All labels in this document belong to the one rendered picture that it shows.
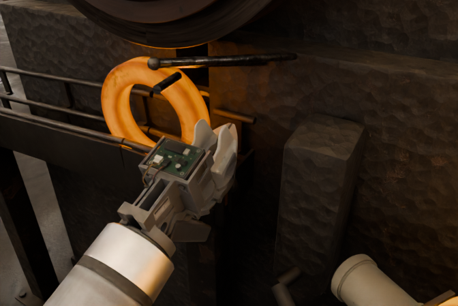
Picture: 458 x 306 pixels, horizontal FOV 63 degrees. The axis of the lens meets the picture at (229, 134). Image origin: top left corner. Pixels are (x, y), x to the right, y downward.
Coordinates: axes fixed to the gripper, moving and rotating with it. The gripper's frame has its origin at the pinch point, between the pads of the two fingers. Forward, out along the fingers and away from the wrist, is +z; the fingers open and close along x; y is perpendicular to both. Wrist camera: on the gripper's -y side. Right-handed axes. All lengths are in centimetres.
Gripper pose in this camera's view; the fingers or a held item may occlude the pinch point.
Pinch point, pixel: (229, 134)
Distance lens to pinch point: 55.0
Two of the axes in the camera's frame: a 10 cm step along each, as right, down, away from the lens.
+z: 4.7, -6.9, 5.6
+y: -1.5, -6.8, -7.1
